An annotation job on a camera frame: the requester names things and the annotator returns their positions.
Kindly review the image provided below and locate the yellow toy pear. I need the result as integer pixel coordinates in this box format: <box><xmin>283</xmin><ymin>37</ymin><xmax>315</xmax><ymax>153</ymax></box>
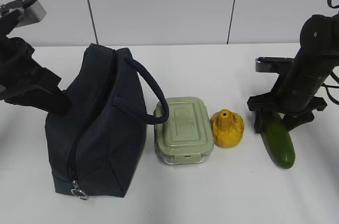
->
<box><xmin>210</xmin><ymin>109</ymin><xmax>245</xmax><ymax>148</ymax></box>

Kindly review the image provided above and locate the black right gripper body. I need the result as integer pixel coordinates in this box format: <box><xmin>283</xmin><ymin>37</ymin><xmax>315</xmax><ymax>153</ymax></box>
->
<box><xmin>247</xmin><ymin>93</ymin><xmax>327</xmax><ymax>117</ymax></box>

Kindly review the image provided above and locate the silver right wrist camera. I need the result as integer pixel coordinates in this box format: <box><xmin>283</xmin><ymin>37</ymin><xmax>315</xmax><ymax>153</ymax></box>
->
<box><xmin>255</xmin><ymin>57</ymin><xmax>293</xmax><ymax>75</ymax></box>

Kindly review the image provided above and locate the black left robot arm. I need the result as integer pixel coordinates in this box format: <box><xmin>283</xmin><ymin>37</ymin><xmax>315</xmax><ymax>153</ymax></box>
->
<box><xmin>1</xmin><ymin>10</ymin><xmax>72</xmax><ymax>115</ymax></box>

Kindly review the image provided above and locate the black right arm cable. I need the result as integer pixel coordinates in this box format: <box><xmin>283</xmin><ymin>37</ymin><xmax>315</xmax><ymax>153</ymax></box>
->
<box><xmin>322</xmin><ymin>0</ymin><xmax>339</xmax><ymax>105</ymax></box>

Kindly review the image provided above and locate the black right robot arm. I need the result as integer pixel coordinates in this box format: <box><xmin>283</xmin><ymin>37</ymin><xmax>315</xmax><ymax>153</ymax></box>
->
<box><xmin>247</xmin><ymin>14</ymin><xmax>338</xmax><ymax>133</ymax></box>

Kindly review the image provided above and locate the green toy cucumber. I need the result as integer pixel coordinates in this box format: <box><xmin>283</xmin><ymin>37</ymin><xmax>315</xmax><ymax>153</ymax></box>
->
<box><xmin>261</xmin><ymin>113</ymin><xmax>296</xmax><ymax>169</ymax></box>

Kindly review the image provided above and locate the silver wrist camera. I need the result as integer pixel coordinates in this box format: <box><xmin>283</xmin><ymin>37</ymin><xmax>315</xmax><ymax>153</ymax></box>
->
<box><xmin>1</xmin><ymin>0</ymin><xmax>47</xmax><ymax>28</ymax></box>
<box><xmin>255</xmin><ymin>57</ymin><xmax>293</xmax><ymax>75</ymax></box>

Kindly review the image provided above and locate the green lidded glass container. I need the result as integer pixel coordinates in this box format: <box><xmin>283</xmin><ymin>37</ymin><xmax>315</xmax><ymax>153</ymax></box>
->
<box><xmin>154</xmin><ymin>96</ymin><xmax>214</xmax><ymax>165</ymax></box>

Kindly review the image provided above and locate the navy blue lunch bag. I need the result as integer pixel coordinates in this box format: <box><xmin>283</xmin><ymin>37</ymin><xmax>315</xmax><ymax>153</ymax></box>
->
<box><xmin>45</xmin><ymin>44</ymin><xmax>170</xmax><ymax>197</ymax></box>

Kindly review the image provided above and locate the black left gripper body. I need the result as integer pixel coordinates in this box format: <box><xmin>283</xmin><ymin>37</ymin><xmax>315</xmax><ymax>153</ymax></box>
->
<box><xmin>1</xmin><ymin>37</ymin><xmax>61</xmax><ymax>101</ymax></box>

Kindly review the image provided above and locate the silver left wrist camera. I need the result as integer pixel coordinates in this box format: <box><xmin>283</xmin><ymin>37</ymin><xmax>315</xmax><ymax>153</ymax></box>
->
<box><xmin>1</xmin><ymin>0</ymin><xmax>47</xmax><ymax>28</ymax></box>

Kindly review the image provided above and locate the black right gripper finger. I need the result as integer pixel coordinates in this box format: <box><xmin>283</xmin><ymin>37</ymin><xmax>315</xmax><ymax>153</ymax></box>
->
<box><xmin>282</xmin><ymin>114</ymin><xmax>314</xmax><ymax>131</ymax></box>
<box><xmin>254</xmin><ymin>109</ymin><xmax>273</xmax><ymax>133</ymax></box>

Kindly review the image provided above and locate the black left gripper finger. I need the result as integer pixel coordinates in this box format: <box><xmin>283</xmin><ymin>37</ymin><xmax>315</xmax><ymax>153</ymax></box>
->
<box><xmin>5</xmin><ymin>87</ymin><xmax>72</xmax><ymax>115</ymax></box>

